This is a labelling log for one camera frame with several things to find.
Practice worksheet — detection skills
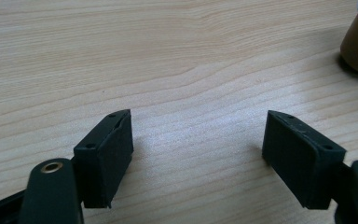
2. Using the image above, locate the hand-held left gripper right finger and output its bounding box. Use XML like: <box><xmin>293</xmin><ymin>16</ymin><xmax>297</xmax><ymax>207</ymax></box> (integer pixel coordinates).
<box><xmin>261</xmin><ymin>109</ymin><xmax>348</xmax><ymax>210</ymax></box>

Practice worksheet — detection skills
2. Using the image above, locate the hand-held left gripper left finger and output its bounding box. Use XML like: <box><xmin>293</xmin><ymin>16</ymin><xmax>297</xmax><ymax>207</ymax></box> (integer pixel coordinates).
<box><xmin>73</xmin><ymin>108</ymin><xmax>135</xmax><ymax>209</ymax></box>

